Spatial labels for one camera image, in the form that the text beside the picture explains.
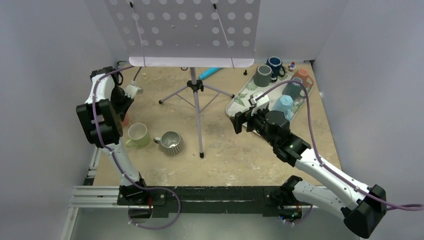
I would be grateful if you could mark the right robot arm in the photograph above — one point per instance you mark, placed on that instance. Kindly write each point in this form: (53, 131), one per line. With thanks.
(356, 203)

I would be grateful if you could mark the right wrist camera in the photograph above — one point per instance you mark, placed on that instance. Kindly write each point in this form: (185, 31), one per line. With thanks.
(257, 103)

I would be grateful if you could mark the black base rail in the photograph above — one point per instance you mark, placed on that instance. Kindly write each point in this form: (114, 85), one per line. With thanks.
(267, 201)

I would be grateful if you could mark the orange mug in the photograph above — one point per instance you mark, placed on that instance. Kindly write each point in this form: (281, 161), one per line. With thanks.
(303, 74)

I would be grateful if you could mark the aluminium frame rail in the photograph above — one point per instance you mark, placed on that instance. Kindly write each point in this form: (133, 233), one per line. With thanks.
(87, 196)

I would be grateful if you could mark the floral serving tray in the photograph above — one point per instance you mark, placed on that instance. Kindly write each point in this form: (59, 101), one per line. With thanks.
(241, 103)

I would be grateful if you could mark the salmon pink mug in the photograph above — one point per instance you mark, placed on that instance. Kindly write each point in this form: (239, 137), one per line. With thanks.
(126, 120)

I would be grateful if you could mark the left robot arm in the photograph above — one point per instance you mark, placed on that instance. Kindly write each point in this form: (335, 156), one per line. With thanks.
(101, 117)

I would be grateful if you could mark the light green mug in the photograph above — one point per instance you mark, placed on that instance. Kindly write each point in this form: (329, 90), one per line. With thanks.
(138, 135)

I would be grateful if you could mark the light blue faceted mug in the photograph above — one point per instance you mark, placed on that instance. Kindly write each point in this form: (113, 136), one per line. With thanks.
(284, 104)

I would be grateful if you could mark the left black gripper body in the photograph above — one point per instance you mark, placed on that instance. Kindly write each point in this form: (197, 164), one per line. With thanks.
(119, 100)

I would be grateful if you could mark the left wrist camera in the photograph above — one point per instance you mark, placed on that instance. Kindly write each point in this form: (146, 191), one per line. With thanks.
(131, 91)

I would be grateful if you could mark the small gnome figurine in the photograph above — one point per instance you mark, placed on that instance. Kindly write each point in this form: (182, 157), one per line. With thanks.
(292, 66)

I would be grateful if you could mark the dark blue mug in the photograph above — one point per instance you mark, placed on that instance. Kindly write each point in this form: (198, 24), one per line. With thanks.
(277, 68)

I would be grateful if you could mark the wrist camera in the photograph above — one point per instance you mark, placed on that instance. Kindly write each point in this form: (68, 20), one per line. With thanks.
(257, 103)
(131, 91)

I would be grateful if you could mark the light blue cylinder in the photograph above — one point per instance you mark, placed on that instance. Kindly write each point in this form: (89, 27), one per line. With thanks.
(208, 73)

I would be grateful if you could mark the perforated music stand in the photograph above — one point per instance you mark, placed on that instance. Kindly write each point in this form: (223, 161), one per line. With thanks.
(187, 33)

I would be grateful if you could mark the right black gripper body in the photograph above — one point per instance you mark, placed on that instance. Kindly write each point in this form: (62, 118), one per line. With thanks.
(256, 121)

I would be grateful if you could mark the grey ribbed mug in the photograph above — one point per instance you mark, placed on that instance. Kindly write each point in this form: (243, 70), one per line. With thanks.
(170, 143)

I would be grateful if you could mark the dark teal mug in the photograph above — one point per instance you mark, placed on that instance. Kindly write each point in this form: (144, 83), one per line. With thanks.
(294, 89)

